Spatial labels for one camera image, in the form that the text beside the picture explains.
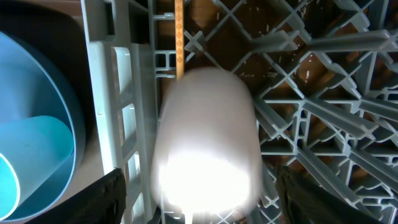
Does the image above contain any grey plastic dishwasher rack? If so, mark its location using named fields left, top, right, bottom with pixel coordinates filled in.
left=81, top=1, right=397, bottom=223

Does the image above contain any wooden chopstick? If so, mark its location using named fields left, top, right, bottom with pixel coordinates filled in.
left=174, top=0, right=185, bottom=80

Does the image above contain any dark blue plate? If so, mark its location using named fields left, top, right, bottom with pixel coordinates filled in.
left=1, top=33, right=86, bottom=222

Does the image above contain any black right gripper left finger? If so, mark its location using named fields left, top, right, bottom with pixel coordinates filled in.
left=27, top=168, right=127, bottom=224

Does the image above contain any pink plastic cup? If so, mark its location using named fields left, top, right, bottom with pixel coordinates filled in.
left=151, top=67, right=262, bottom=213

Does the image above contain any light blue plastic cup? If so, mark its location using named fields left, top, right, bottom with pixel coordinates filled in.
left=1, top=116, right=74, bottom=220

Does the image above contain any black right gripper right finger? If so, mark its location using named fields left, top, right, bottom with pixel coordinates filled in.
left=276, top=166, right=379, bottom=224

